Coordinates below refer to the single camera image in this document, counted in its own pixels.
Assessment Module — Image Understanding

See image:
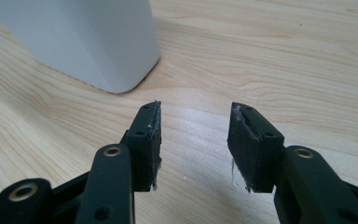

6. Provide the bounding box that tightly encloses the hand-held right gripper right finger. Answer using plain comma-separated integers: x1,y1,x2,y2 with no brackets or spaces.
226,101,286,194

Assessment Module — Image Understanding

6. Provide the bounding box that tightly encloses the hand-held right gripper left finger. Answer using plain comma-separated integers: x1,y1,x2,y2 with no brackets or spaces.
119,99,163,193

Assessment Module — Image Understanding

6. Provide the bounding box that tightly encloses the grey plastic container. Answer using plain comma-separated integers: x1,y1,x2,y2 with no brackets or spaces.
0,0,162,95

